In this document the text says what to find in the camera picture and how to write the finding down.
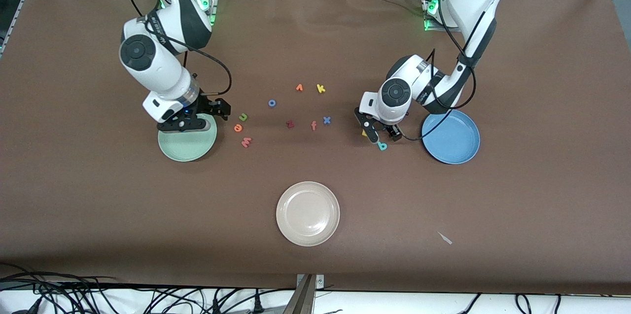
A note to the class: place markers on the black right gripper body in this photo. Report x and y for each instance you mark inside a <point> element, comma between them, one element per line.
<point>205,105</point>

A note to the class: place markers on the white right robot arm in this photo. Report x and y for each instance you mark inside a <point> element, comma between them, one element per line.
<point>157,67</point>

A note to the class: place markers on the aluminium frame rail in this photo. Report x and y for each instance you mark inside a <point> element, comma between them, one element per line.
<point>19,6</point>

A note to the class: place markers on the teal letter b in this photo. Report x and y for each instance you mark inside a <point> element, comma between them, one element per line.
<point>383,147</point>

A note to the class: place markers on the pink letter w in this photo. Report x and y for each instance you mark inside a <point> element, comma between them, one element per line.
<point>246,142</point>

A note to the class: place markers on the maroon letter z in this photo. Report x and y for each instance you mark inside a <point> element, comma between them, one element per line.
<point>290,124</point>

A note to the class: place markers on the light green plate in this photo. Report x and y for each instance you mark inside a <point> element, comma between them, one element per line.
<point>187,149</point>

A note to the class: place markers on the yellow letter k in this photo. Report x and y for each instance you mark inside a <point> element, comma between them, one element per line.
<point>320,88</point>

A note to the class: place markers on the small metal bracket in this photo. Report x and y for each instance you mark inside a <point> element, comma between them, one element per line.
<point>319,282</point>

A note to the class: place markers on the small white paper scrap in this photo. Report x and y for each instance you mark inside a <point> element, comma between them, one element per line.
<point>445,238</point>

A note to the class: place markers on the aluminium bar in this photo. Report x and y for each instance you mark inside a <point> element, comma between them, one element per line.
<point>300,301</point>

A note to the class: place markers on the beige plate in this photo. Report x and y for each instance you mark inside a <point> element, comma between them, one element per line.
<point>308,214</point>

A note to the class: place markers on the blue plate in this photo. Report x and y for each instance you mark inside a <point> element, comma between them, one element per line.
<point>453,144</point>

